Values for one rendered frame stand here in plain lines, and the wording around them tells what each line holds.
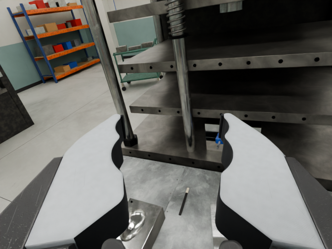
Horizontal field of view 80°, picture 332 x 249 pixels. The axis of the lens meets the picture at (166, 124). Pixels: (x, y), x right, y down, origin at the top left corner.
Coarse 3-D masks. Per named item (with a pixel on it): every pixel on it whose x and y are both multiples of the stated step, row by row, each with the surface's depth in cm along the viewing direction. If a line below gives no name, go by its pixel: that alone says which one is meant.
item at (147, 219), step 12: (132, 204) 79; (144, 204) 78; (132, 216) 76; (144, 216) 75; (156, 216) 73; (132, 228) 73; (144, 228) 70; (156, 228) 72; (132, 240) 67; (144, 240) 66
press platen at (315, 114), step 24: (192, 72) 158; (216, 72) 149; (240, 72) 140; (264, 72) 133; (288, 72) 126; (312, 72) 120; (144, 96) 130; (168, 96) 124; (192, 96) 118; (216, 96) 112; (240, 96) 108; (264, 96) 103; (288, 96) 99; (312, 96) 95; (264, 120) 92; (288, 120) 88; (312, 120) 84
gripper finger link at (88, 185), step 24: (120, 120) 11; (96, 144) 9; (120, 144) 10; (72, 168) 8; (96, 168) 8; (48, 192) 7; (72, 192) 7; (96, 192) 7; (120, 192) 7; (48, 216) 6; (72, 216) 6; (96, 216) 6; (120, 216) 7; (48, 240) 5; (72, 240) 6; (96, 240) 6
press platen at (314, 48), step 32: (224, 32) 145; (256, 32) 124; (288, 32) 109; (320, 32) 97; (128, 64) 106; (160, 64) 98; (192, 64) 92; (224, 64) 86; (256, 64) 81; (288, 64) 77; (320, 64) 73
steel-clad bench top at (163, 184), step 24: (120, 168) 109; (144, 168) 106; (168, 168) 103; (192, 168) 101; (144, 192) 92; (168, 192) 90; (192, 192) 88; (216, 192) 86; (168, 216) 80; (192, 216) 78; (168, 240) 72; (192, 240) 70
